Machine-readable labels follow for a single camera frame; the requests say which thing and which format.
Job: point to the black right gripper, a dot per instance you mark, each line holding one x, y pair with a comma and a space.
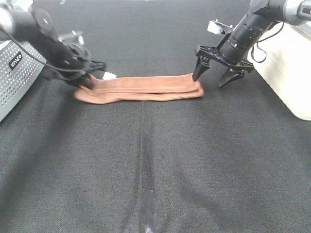
234, 72

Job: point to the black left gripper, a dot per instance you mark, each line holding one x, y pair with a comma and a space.
74, 66

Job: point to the brown towel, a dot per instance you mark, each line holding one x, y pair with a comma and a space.
151, 88

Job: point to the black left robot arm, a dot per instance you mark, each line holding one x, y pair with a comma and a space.
35, 27

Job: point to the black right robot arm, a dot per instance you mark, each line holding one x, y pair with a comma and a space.
262, 16

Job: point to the white towel care label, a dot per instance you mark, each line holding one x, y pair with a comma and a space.
109, 76

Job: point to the white woven-pattern storage bin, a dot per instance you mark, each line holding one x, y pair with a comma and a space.
283, 60

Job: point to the grey perforated plastic basket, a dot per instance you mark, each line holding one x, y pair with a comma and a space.
18, 71

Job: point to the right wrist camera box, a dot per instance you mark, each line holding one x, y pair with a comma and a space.
216, 27

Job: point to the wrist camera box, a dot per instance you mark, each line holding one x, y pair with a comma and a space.
216, 27
73, 37

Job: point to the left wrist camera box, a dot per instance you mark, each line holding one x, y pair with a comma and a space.
73, 37

